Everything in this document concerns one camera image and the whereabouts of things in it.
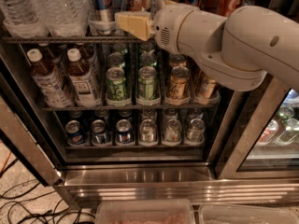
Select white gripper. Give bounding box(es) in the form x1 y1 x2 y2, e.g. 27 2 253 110
115 0 199 54

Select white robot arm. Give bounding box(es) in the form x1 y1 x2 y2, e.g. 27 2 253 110
115 4 299 91

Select front right green can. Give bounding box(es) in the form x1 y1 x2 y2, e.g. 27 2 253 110
137 66 159 105

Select green can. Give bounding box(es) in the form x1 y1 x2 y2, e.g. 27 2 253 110
137 66 159 105
106 66 128 106

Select front left gold can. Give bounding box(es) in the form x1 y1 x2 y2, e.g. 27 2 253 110
166 66 190 105

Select gold can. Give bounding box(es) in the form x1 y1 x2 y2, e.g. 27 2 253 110
195 72 217 105
166 66 190 105

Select front left green can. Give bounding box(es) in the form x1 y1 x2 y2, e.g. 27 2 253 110
106 66 128 106

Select front right gold can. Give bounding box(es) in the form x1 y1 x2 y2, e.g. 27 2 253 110
195 72 217 105

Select stainless steel fridge cabinet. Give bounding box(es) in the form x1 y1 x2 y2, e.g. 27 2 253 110
0 0 299 209

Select left silver soda can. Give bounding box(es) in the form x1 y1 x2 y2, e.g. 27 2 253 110
139 119 157 147

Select silver soda can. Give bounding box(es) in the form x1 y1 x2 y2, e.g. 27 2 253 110
164 119 182 147
186 118 206 145
139 119 157 147

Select middle silver soda can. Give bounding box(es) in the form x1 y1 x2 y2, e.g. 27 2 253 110
164 119 182 147

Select right silver soda can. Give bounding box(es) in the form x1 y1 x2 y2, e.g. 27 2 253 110
186 118 206 145

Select right blue pepsi can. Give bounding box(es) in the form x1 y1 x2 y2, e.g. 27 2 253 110
116 119 134 145

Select blue pepsi can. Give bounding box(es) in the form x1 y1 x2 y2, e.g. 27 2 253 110
91 119 110 146
116 119 134 145
65 120 88 147

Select middle blue pepsi can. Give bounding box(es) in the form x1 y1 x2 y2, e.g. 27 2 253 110
91 119 110 146

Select left blue pepsi can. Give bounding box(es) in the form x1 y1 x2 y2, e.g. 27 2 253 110
65 120 88 147

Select left open fridge door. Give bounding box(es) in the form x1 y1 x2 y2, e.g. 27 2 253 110
0 77 62 186

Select right glass fridge door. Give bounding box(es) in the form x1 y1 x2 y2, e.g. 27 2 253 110
215 11 299 178

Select right clear water bottle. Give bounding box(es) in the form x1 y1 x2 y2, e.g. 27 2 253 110
41 0 88 37

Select clear water bottle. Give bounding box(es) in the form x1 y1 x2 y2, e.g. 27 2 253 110
41 0 88 37
0 0 48 38

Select front right tea bottle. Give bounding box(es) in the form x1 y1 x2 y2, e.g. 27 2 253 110
67 49 100 107

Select tea bottle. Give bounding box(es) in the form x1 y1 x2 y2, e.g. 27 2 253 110
27 49 71 108
67 49 100 107

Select front left tea bottle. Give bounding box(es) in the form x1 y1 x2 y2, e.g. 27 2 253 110
27 49 71 108

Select left clear water bottle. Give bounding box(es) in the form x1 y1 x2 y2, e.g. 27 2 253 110
0 0 48 38

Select left clear plastic bin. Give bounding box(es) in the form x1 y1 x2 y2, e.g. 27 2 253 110
95 199 195 224

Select clear plastic bin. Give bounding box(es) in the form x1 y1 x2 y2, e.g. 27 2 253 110
198 204 299 224
95 199 195 224

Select right clear plastic bin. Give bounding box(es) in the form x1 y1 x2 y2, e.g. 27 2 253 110
198 204 299 224

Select middle wire shelf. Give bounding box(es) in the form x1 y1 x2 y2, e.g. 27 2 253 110
43 104 216 111

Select wire shelf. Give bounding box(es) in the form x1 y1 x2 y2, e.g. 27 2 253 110
2 36 143 44
43 104 216 111

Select top wire shelf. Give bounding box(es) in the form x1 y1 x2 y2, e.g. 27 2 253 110
2 36 143 44

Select black floor cables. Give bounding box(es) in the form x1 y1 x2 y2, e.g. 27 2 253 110
0 157 96 224

